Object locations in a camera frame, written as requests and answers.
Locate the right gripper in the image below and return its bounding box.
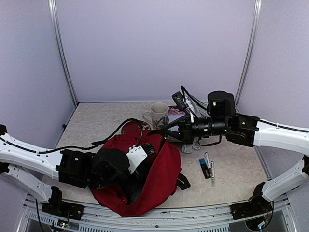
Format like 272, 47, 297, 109
161, 113, 229, 144

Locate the white Designer Fate book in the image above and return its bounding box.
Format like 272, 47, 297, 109
168, 105, 186, 143

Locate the grey photo cover book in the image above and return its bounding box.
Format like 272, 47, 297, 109
185, 95, 209, 117

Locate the red backpack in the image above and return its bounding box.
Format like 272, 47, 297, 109
90, 130, 191, 217

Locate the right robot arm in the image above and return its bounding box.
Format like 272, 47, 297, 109
161, 91, 309, 220

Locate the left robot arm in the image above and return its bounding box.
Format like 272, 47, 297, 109
0, 125, 155, 220

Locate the white floral mug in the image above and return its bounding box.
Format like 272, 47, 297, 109
142, 102, 169, 130

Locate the white marker black cap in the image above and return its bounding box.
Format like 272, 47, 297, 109
205, 152, 211, 168

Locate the red floral saucer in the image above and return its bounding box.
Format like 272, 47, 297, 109
121, 120, 151, 134

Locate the blue black highlighter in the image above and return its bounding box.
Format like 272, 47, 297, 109
198, 158, 211, 179

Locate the slim white pen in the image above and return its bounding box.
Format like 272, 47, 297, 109
211, 170, 215, 187

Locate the red marker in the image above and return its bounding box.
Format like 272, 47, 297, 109
209, 161, 214, 177

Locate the white charger with cable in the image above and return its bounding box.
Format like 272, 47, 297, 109
181, 142, 200, 154

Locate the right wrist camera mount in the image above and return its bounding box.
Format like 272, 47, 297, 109
172, 85, 196, 122

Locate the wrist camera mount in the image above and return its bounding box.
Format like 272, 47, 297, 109
126, 145, 148, 174
172, 85, 196, 122

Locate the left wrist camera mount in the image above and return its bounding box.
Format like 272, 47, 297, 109
126, 145, 148, 174

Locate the left aluminium frame post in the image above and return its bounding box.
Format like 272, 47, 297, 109
48, 0, 79, 108

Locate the aluminium frame post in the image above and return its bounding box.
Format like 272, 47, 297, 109
48, 0, 79, 108
235, 0, 263, 107

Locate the right aluminium frame post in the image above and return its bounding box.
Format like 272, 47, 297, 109
235, 0, 263, 107

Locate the front aluminium rail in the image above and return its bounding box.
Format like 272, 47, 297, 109
15, 192, 300, 232

